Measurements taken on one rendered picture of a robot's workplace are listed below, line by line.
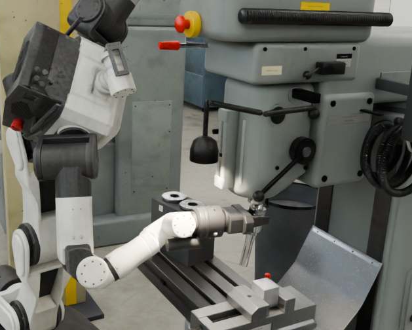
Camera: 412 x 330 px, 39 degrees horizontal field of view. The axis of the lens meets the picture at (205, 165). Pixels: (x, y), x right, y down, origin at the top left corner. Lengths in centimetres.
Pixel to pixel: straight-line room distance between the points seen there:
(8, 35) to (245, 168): 180
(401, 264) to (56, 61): 114
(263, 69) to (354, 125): 35
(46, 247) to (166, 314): 168
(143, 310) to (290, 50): 241
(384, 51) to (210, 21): 53
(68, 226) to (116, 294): 229
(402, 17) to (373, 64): 520
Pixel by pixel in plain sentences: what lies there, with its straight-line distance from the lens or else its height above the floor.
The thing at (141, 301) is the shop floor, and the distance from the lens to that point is 365.
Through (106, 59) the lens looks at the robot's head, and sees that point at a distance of 151.
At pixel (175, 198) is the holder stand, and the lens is 206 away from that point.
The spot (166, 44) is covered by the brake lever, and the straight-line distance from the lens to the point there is 148.
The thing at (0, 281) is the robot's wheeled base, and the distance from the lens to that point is 237.
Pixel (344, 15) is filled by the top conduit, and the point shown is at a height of 180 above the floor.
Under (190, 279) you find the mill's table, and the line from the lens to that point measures 194.
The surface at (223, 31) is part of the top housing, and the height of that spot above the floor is 175.
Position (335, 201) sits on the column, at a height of 120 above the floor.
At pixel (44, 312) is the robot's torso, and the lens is 216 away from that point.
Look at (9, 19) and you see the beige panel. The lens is 302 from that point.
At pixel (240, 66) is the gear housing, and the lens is 142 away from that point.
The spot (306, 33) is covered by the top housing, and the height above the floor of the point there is 175.
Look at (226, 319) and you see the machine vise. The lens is 161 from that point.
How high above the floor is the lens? 185
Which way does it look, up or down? 17 degrees down
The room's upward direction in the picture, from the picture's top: 3 degrees clockwise
